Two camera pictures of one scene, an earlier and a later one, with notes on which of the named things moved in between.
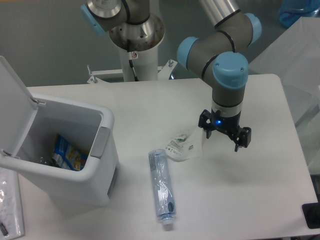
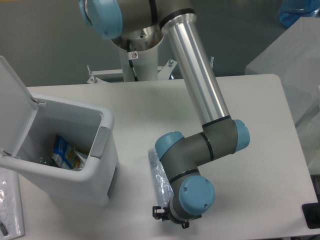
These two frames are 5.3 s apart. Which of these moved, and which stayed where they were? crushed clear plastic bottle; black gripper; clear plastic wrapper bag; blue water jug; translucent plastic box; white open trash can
Moved: clear plastic wrapper bag; black gripper
Stayed: white open trash can; blue water jug; crushed clear plastic bottle; translucent plastic box
